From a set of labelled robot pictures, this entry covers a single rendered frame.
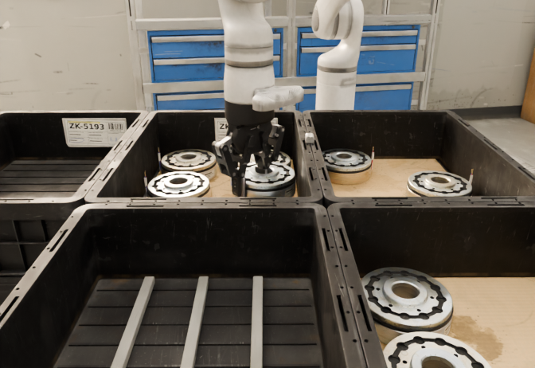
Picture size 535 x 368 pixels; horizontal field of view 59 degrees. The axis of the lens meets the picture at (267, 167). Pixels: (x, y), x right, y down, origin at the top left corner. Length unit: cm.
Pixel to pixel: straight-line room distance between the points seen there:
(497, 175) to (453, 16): 328
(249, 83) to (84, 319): 36
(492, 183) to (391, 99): 218
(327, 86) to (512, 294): 64
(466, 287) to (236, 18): 46
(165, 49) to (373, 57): 117
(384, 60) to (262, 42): 225
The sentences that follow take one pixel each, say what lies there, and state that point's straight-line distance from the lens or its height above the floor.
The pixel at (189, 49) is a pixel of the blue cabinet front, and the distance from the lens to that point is 263.
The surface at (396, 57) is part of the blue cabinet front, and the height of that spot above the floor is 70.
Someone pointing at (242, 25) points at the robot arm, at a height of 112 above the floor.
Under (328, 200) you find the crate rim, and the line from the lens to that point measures 59.
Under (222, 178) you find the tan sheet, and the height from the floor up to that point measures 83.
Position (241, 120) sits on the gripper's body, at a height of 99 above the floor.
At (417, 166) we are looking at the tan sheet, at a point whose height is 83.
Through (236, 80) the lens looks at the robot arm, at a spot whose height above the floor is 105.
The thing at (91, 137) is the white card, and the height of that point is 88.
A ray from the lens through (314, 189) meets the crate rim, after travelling 62.
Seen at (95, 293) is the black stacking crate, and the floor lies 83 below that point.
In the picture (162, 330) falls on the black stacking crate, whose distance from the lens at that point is 56.
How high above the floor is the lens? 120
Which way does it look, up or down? 23 degrees down
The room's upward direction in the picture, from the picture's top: straight up
